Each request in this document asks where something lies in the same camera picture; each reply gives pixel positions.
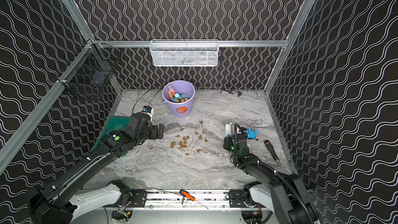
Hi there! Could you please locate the lime front trowel wooden handle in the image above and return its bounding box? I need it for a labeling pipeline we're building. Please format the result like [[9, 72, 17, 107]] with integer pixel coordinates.
[[168, 91, 174, 102]]

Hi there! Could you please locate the black wire basket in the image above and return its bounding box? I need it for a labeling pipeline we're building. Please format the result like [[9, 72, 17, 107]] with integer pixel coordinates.
[[59, 40, 122, 101]]

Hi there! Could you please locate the purple trowel pink handle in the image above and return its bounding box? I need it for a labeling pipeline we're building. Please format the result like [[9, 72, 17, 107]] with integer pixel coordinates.
[[167, 85, 175, 92]]

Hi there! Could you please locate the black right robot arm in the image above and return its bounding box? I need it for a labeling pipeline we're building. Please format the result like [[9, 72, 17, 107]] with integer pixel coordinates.
[[223, 133, 319, 224]]

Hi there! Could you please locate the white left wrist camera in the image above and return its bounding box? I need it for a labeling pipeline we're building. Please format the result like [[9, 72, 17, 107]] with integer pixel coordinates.
[[141, 105, 154, 119]]

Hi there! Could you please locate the white blue brush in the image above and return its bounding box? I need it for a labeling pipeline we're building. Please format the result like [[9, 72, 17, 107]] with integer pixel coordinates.
[[225, 123, 232, 137]]

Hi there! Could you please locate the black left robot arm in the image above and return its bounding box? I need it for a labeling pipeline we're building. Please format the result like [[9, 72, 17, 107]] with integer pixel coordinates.
[[26, 112, 165, 224]]

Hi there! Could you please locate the purple plastic bucket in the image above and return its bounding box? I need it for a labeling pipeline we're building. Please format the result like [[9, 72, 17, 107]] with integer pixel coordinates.
[[162, 80, 195, 118]]

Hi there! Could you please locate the wide light blue trowel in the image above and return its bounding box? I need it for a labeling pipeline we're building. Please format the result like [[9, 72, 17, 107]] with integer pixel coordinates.
[[173, 93, 188, 102]]

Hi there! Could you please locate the orange handled screwdriver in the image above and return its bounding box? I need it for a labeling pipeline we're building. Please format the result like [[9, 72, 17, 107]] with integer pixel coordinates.
[[179, 189, 208, 209]]

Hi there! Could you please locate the black clip tool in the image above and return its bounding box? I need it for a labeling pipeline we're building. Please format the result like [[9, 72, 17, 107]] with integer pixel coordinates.
[[220, 89, 242, 97]]

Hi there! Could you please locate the green plastic tool case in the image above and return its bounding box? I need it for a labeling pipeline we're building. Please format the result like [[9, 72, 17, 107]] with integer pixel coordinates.
[[89, 116, 136, 161]]

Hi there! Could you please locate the black orange screwdriver handle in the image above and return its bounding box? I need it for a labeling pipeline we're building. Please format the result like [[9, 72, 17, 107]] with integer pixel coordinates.
[[264, 140, 282, 167]]

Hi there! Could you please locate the white wire basket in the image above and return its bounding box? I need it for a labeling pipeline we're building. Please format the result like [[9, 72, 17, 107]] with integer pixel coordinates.
[[149, 39, 220, 67]]

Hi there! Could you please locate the small blue clamp tool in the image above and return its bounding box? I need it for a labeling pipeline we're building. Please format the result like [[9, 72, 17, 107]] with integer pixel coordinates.
[[244, 128, 259, 140]]

